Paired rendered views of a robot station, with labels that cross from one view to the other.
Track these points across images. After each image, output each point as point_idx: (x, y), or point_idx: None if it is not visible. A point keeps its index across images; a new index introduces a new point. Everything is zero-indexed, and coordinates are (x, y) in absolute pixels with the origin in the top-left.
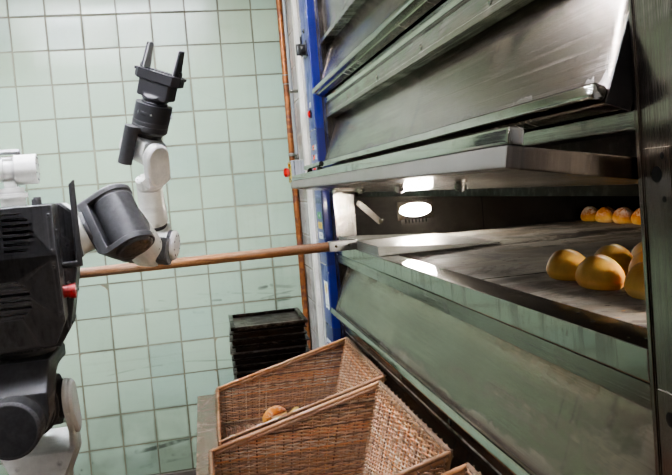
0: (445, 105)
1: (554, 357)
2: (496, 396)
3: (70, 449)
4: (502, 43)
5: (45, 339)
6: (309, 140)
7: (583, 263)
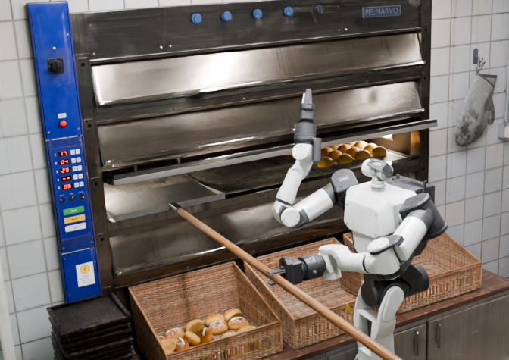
0: (335, 112)
1: None
2: None
3: (373, 308)
4: (363, 93)
5: None
6: None
7: (345, 157)
